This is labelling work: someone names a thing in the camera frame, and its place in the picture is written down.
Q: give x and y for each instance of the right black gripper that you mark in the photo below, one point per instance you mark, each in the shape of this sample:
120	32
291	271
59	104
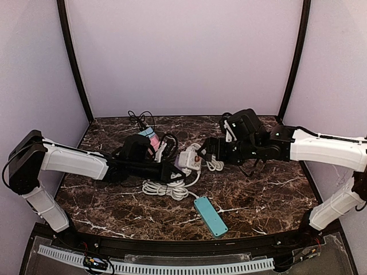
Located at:
215	147

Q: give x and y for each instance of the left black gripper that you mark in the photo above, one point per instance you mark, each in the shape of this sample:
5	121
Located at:
161	174

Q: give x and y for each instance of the white three-pin plug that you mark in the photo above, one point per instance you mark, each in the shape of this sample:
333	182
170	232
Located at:
193	149

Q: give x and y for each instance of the white cube socket adapter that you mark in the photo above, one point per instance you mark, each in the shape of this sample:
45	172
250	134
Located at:
189	160

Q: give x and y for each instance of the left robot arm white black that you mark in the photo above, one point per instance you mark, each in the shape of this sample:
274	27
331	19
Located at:
36	153

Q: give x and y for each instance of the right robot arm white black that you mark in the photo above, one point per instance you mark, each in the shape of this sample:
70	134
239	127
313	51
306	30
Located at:
286	144

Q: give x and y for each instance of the purple power strip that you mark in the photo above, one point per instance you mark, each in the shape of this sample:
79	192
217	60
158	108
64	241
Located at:
176	163

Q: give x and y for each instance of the pink power strip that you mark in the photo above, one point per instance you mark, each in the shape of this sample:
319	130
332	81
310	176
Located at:
154	141

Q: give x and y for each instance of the small teal adapter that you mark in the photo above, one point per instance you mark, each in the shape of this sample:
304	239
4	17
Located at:
148	132

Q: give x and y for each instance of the teal power strip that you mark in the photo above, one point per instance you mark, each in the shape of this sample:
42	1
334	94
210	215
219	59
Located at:
210	217

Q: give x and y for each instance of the small circuit board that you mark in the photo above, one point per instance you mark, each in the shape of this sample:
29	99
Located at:
95	263

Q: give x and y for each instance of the white slotted cable duct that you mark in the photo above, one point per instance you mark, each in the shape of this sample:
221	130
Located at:
122	267

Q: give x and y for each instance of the right black frame post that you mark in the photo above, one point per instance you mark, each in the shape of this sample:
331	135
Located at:
304	19

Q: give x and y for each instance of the black frame post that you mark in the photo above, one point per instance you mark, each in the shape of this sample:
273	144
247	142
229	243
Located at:
304	19
62	13

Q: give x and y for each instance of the left black frame post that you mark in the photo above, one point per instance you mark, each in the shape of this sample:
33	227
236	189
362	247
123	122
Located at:
62	13

